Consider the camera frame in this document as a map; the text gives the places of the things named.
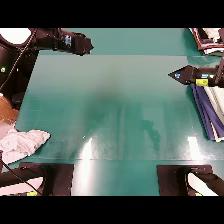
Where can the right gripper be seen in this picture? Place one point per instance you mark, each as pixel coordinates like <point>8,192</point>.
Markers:
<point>203,75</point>

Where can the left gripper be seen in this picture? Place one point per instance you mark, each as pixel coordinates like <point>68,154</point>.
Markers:
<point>82,44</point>

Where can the white garment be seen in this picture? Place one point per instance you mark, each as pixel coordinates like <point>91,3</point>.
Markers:
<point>20,143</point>
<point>216,103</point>

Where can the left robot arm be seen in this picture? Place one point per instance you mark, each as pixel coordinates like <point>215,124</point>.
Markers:
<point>50,38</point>

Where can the white folded garment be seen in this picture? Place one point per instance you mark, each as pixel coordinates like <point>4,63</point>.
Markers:
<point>216,103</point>

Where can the dark red garment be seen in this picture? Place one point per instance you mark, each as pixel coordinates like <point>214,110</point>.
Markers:
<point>200,41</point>

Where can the purple garment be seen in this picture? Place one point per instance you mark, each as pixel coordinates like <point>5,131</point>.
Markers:
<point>204,115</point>

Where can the cream garment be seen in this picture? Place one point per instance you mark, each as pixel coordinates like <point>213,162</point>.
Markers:
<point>212,32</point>

